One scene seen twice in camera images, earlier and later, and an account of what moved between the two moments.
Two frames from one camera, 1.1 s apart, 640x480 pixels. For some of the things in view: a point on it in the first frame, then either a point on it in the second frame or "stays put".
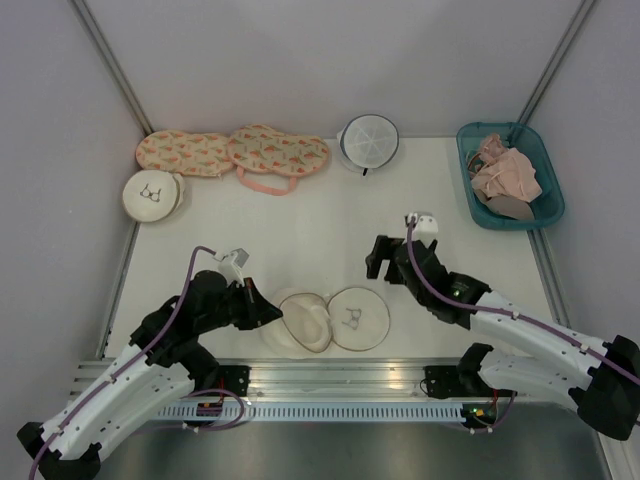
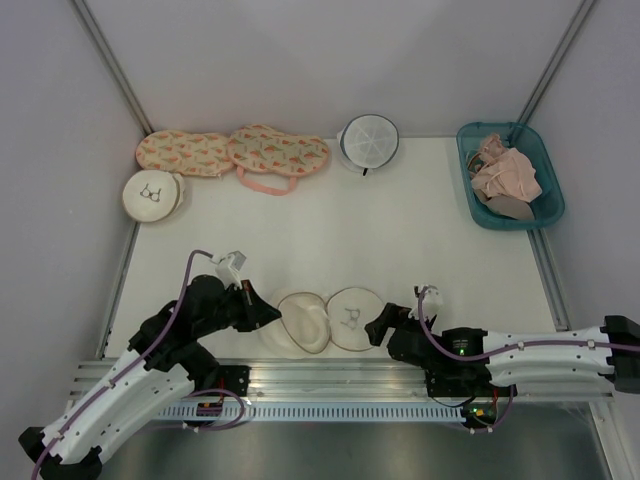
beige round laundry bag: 351,318 stays put
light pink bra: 511,175 stays put
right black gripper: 383,245 to 394,316
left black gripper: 258,310 stays put
